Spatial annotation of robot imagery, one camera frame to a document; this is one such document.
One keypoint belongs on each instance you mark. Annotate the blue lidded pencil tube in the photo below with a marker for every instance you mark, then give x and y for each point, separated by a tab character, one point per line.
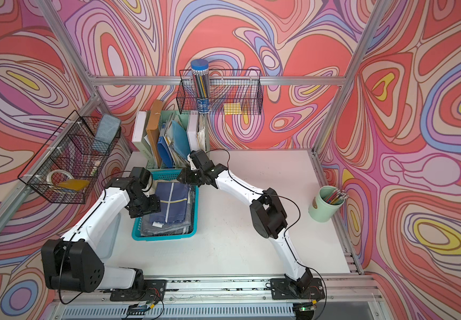
200	75

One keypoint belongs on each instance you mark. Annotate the blue folder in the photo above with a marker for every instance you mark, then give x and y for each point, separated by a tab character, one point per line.
179	140

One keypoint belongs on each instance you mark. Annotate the left black wire basket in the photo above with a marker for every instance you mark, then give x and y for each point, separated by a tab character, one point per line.
71	147

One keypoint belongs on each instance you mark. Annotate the yellow card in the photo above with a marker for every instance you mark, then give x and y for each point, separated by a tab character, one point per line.
74	185

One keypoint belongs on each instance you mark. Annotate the beige and grey pillowcase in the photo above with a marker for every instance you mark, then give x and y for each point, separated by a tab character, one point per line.
157	229

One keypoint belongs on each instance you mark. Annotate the green pencil cup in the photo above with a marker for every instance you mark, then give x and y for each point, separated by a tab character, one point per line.
326	203

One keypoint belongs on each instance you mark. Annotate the teal plastic basket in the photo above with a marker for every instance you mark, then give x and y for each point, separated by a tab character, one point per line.
170	175

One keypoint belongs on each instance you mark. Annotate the brown folder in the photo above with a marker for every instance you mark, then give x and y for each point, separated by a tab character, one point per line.
153	129

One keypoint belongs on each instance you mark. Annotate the navy pillowcase with yellow stripe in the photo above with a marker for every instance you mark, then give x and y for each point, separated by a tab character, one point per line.
173	198

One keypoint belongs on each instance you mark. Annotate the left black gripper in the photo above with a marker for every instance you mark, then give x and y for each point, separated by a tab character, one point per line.
154	205

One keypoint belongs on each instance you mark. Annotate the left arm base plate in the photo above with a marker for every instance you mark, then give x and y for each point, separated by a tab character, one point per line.
142	290

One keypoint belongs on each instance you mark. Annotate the green file organizer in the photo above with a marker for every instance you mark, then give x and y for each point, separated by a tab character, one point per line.
170	159

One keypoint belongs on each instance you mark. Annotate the white binder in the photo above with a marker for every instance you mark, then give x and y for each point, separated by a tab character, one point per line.
193	132

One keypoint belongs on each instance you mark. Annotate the yellow sticky notes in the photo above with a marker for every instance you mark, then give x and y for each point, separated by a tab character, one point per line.
232	108

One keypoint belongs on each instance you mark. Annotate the black wire basket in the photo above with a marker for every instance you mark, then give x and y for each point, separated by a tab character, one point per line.
226	86
71	147

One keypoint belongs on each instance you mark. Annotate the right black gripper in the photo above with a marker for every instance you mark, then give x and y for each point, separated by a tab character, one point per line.
186	176

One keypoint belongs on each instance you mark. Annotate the white tape roll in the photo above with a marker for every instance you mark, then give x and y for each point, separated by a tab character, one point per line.
57	176

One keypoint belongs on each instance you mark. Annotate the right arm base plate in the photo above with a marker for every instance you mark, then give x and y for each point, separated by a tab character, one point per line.
279	288

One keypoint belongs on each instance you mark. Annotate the grey blue sponge block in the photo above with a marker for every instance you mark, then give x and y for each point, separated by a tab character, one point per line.
108	128

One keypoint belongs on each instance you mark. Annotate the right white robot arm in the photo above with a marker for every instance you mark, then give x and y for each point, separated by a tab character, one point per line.
267	213

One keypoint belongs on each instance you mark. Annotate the white book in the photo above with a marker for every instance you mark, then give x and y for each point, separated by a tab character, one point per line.
139	131

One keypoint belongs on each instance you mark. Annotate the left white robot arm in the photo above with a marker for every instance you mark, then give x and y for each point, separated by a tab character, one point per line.
76	261

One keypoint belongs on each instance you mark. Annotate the back black wire basket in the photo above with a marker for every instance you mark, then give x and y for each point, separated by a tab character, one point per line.
226	86

